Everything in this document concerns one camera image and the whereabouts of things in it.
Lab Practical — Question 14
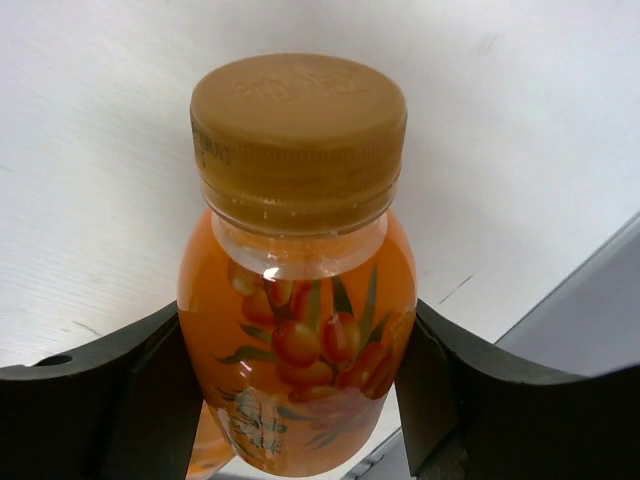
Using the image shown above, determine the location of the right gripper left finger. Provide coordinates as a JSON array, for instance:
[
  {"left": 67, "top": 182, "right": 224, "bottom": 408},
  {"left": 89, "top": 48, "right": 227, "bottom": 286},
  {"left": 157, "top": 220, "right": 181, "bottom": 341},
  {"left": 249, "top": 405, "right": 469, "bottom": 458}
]
[{"left": 1, "top": 304, "right": 202, "bottom": 479}]

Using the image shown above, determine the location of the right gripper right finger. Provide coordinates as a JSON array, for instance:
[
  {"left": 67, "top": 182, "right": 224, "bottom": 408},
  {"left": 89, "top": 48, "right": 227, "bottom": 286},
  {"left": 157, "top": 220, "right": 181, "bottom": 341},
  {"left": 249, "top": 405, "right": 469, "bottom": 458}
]
[{"left": 395, "top": 302, "right": 639, "bottom": 479}]

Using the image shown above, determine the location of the orange plastic bottle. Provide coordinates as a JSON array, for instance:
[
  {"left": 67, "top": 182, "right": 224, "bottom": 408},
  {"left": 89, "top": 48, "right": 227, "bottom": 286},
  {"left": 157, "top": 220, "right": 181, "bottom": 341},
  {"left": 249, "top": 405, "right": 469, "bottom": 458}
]
[{"left": 177, "top": 53, "right": 417, "bottom": 477}]

